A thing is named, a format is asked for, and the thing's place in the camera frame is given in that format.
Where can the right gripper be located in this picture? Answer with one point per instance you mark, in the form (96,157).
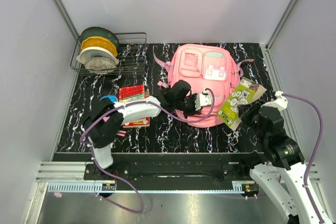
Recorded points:
(245,110)

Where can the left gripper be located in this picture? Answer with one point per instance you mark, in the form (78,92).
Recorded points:
(192,112)

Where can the green comic book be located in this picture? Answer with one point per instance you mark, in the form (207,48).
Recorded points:
(245,93)

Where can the pink school backpack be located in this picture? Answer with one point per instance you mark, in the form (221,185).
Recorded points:
(204,67)

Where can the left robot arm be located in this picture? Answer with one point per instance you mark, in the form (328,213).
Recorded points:
(104,123)

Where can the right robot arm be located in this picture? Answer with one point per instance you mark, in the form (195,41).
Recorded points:
(297,202)

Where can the red treehouse book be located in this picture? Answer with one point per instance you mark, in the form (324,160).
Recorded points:
(134,93)

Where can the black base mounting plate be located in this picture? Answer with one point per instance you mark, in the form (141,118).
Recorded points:
(134,170)

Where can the pink blue pencil case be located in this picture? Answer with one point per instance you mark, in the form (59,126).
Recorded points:
(109,99)

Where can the speckled beige plate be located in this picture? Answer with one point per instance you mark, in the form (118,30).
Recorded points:
(101,65)

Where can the white blue-rimmed plate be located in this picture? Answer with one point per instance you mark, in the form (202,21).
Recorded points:
(95,52)

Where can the yellow plate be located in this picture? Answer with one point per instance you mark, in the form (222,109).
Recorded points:
(97,41)

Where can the dark green plate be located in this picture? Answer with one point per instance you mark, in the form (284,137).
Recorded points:
(101,32)

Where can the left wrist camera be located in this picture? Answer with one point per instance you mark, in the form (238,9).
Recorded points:
(203,99)

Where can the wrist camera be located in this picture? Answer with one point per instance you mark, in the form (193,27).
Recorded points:
(280,102)
(203,99)

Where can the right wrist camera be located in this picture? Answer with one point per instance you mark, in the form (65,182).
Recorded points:
(280,102)

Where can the grey wire dish rack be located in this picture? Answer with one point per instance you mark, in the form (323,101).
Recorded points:
(124,53)

